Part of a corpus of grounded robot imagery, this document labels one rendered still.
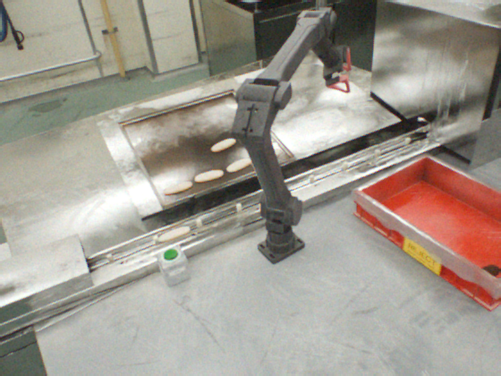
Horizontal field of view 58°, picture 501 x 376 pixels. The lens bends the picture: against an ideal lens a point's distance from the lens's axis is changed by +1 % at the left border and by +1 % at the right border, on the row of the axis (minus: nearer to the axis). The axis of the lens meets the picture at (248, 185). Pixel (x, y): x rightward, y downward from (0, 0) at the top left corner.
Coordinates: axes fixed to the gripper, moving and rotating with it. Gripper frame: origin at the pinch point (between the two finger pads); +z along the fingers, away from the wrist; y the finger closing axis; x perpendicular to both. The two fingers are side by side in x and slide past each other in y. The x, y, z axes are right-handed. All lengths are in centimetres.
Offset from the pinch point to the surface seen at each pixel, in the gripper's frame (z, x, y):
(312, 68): 27, -34, -49
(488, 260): 36, 24, 50
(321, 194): 16.6, -17.8, 28.1
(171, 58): 77, -254, -237
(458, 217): 39, 17, 33
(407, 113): 40.6, 2.4, -16.6
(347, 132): 28.1, -15.8, -5.8
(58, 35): -13, -310, -216
